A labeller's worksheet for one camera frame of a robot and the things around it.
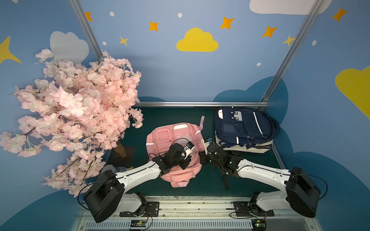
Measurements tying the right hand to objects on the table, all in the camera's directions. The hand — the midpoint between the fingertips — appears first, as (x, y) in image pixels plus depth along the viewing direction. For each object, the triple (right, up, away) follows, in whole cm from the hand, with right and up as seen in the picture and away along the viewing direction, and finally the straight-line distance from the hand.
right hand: (200, 151), depth 84 cm
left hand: (-6, -2, 0) cm, 7 cm away
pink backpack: (-27, +5, +14) cm, 31 cm away
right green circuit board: (+29, -36, -11) cm, 48 cm away
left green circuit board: (-33, -35, -12) cm, 49 cm away
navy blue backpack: (+33, +12, +17) cm, 40 cm away
